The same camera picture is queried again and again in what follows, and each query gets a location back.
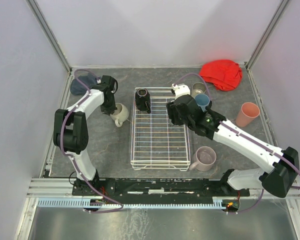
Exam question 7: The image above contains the red cloth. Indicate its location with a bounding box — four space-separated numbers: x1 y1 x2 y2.
199 59 243 92

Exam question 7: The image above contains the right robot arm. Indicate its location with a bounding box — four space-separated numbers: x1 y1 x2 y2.
166 94 299 198

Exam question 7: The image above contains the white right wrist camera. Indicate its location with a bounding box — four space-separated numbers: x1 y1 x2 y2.
171 84 191 100

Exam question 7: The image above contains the dark blue cloth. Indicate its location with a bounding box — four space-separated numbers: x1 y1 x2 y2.
69 73 99 96

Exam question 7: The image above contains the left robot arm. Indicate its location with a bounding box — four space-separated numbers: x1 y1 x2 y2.
53 73 118 193

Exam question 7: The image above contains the white wire dish rack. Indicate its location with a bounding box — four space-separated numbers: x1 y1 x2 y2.
130 87 191 171

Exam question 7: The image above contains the blue plastic cup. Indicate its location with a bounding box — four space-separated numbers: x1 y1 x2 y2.
194 93 211 112

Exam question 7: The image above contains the white slotted cable duct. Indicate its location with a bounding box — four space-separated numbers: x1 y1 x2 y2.
37 197 226 210

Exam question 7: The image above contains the lilac ceramic mug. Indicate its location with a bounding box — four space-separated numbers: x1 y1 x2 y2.
188 146 217 172

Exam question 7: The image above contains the cream ceramic mug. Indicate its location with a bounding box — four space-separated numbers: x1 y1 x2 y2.
110 103 129 128

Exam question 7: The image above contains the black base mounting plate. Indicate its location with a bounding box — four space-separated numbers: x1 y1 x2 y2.
71 176 251 204

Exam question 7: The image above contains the black mug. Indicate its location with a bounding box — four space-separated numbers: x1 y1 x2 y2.
135 88 151 114

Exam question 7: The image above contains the pink plastic cup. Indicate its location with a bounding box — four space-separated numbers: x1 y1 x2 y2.
235 102 260 127

